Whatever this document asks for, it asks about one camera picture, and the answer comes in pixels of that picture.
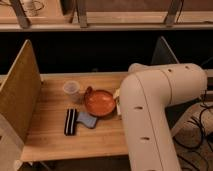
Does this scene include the black white striped object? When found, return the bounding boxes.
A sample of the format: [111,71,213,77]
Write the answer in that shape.
[64,109,77,136]

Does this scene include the right divider panel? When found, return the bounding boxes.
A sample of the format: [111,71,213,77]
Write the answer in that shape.
[151,36,179,65]

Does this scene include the blue sponge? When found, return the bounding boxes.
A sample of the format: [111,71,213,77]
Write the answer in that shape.
[77,112,97,129]

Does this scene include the small white labelled bottle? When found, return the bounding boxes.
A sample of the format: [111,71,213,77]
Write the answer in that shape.
[113,89,121,116]

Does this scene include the left wooden divider panel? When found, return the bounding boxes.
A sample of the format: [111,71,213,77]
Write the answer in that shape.
[0,40,41,147]

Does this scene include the orange ceramic bowl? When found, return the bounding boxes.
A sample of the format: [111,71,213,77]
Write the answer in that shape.
[84,86,116,117]

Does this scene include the translucent plastic cup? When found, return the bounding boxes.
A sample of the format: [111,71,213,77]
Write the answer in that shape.
[63,80,80,103]

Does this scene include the background shelf rail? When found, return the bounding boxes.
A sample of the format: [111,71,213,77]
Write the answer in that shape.
[0,0,213,33]

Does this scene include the black floor cables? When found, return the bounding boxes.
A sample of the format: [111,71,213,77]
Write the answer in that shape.
[173,56,213,171]

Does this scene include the white container on shelf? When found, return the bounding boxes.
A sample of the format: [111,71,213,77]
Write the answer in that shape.
[23,0,37,17]

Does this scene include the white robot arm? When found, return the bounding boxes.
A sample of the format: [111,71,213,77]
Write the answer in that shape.
[119,63,207,171]

